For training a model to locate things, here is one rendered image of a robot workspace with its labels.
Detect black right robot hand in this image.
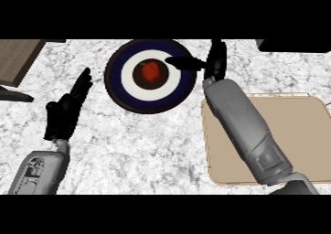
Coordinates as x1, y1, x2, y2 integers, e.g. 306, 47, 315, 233
164, 39, 229, 82

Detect black appliance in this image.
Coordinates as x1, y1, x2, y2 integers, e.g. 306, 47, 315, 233
256, 39, 331, 54

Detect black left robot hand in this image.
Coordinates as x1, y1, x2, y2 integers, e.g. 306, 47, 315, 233
43, 67, 95, 142

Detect dark grey flat panel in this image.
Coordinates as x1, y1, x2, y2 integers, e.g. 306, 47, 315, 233
0, 80, 36, 103

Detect tan rectangular tray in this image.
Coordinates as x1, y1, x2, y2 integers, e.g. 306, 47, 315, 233
200, 92, 331, 186

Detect blue and white round plate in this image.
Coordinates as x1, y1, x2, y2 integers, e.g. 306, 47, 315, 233
102, 39, 198, 115

